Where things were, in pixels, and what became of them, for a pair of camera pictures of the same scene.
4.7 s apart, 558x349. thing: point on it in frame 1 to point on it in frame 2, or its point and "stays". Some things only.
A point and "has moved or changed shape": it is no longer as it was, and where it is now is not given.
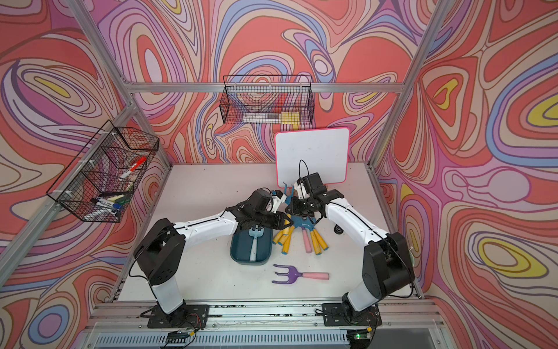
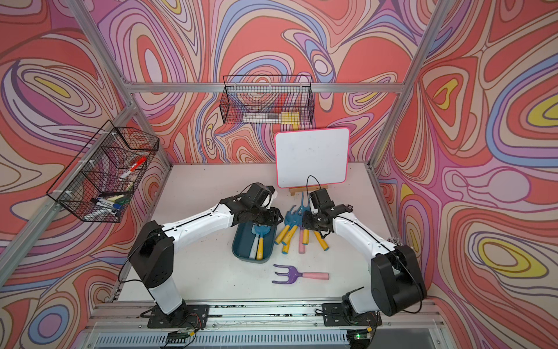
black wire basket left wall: x=99 y=184 stays
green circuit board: x=176 y=337 stays
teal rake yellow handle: x=280 y=237 to x=298 y=222
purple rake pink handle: x=293 y=274 stays
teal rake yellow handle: x=285 y=249 has moved or changed shape
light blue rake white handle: x=255 y=231 stays
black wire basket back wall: x=268 y=99 stays
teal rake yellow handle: x=288 y=198 to x=261 y=230
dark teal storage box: x=240 y=245 stays
